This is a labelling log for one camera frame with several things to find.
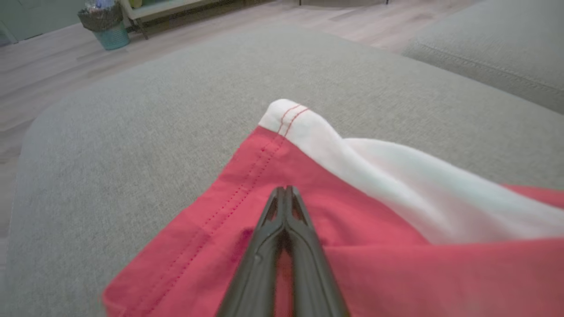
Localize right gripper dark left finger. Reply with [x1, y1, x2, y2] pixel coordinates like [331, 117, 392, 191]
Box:
[215, 185, 287, 317]

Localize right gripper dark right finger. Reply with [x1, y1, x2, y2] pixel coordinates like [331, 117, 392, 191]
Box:
[286, 185, 351, 317]

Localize red shorts white side panels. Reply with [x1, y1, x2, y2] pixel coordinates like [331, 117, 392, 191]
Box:
[102, 99, 564, 317]

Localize large grey sofa seat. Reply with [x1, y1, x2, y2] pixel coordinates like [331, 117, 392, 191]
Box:
[4, 21, 564, 317]

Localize pale green low bench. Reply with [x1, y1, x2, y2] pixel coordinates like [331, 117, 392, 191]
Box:
[118, 0, 266, 41]

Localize grey stitched sofa cushion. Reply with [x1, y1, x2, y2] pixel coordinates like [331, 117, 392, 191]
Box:
[401, 0, 564, 116]

